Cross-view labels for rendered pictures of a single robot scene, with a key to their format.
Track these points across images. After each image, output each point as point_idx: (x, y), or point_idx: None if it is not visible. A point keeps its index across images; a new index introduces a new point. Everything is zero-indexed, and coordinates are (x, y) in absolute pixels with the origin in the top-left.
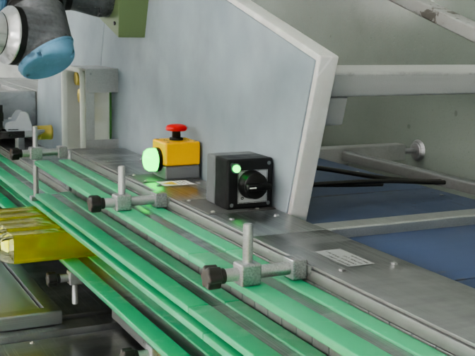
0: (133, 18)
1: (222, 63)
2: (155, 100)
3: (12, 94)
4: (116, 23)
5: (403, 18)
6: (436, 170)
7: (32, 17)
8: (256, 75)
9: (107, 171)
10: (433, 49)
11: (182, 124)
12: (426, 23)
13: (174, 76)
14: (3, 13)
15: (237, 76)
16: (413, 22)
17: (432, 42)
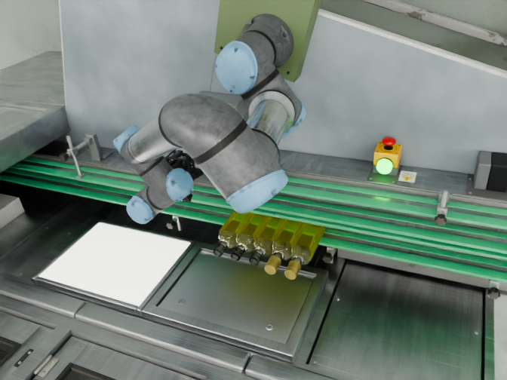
0: (300, 66)
1: (437, 98)
2: (320, 117)
3: (50, 114)
4: (290, 72)
5: (333, 4)
6: None
7: (290, 96)
8: (490, 107)
9: (333, 179)
10: (362, 22)
11: (392, 138)
12: (354, 7)
13: (356, 103)
14: (275, 100)
15: (462, 107)
16: (342, 6)
17: (361, 18)
